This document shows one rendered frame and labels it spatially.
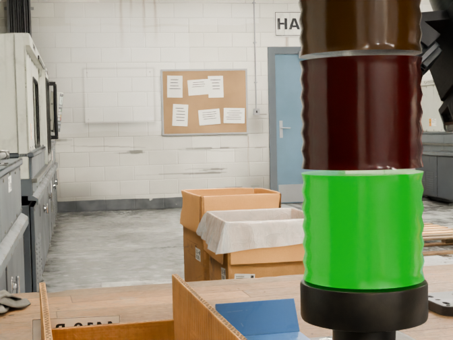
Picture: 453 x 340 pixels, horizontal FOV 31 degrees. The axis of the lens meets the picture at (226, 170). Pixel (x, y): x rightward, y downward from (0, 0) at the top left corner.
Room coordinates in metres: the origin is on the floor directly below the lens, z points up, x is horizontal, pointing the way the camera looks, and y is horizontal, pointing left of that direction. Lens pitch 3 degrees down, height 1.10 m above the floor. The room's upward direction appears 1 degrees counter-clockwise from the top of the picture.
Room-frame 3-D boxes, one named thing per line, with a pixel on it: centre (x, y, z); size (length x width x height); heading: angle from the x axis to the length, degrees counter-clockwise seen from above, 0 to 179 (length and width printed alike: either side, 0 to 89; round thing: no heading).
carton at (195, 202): (4.81, -0.02, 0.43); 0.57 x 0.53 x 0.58; 15
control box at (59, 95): (7.78, 1.64, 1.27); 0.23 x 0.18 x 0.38; 100
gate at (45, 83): (7.29, 1.55, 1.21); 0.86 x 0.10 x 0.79; 10
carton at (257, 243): (4.21, -0.19, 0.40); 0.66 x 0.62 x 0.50; 11
